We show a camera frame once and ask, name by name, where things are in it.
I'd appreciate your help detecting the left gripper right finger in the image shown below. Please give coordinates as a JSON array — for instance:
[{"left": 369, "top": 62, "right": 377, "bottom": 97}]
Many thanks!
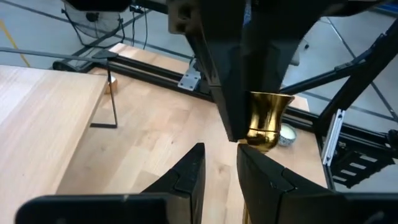
[{"left": 236, "top": 143, "right": 398, "bottom": 224}]

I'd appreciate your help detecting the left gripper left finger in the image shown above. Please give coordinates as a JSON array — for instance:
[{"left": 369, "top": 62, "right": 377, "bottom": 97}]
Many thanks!
[{"left": 14, "top": 142, "right": 206, "bottom": 224}]

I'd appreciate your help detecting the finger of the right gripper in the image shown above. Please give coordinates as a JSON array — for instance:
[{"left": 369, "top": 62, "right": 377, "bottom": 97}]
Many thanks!
[
  {"left": 186, "top": 34, "right": 251, "bottom": 142},
  {"left": 248, "top": 27, "right": 312, "bottom": 94}
]

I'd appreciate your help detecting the brass candlestick holder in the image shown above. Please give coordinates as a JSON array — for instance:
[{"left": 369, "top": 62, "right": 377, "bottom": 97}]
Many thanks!
[{"left": 239, "top": 90, "right": 295, "bottom": 224}]

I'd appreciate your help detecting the white candle patterned tin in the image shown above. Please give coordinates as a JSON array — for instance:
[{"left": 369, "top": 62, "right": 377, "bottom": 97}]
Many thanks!
[{"left": 277, "top": 123, "right": 298, "bottom": 147}]

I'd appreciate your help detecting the copper candle tin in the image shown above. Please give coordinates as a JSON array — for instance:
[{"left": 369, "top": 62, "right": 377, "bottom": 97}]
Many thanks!
[{"left": 104, "top": 75, "right": 119, "bottom": 95}]

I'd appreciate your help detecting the silver metal strip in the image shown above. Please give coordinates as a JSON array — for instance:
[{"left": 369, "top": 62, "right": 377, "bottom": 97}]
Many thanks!
[{"left": 321, "top": 108, "right": 346, "bottom": 167}]

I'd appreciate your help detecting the black floor fan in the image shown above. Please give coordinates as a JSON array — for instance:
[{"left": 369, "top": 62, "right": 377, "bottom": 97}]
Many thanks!
[{"left": 60, "top": 0, "right": 127, "bottom": 47}]

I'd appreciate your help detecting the silver metal bracket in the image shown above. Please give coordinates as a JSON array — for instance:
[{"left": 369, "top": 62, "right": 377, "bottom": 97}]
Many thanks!
[{"left": 178, "top": 58, "right": 202, "bottom": 92}]

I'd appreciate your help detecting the yellow floor cable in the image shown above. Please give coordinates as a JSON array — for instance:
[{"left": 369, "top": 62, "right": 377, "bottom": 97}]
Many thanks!
[{"left": 0, "top": 18, "right": 31, "bottom": 68}]

